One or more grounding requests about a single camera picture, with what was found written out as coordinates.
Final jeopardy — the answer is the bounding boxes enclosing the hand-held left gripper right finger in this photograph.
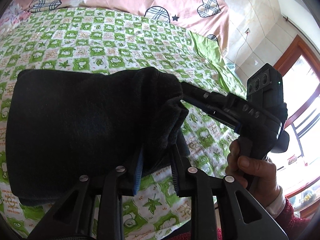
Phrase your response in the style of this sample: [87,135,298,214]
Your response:
[171,146,288,240]

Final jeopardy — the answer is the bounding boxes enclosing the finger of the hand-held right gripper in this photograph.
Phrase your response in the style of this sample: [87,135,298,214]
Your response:
[181,81,232,108]
[184,97,242,133]

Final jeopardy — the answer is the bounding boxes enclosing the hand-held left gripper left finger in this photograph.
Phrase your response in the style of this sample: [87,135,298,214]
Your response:
[27,152,145,240]

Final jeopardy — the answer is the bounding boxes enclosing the black pants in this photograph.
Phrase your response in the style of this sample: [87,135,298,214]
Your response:
[5,67,190,207]

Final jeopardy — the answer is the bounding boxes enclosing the person's right forearm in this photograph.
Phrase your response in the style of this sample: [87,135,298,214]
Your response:
[265,185,310,240]

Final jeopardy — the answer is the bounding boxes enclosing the person's right hand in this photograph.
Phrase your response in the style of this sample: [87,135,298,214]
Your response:
[224,139,285,207]

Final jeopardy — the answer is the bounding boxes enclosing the black window railing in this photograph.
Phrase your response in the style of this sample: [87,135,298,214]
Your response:
[284,114,320,139]

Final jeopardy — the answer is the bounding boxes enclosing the dark curtain rod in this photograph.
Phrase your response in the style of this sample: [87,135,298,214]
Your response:
[282,15,320,27]

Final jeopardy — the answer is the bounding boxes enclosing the green checkered bed sheet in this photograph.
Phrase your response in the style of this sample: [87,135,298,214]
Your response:
[0,6,248,240]

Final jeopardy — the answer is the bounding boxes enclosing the floral ruffled cloth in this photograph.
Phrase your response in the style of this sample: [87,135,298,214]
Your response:
[0,1,31,29]

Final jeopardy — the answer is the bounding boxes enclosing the white cable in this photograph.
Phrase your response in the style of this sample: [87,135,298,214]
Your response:
[233,33,248,66]

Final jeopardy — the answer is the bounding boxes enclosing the wooden window frame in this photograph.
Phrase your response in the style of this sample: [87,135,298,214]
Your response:
[274,34,320,205]

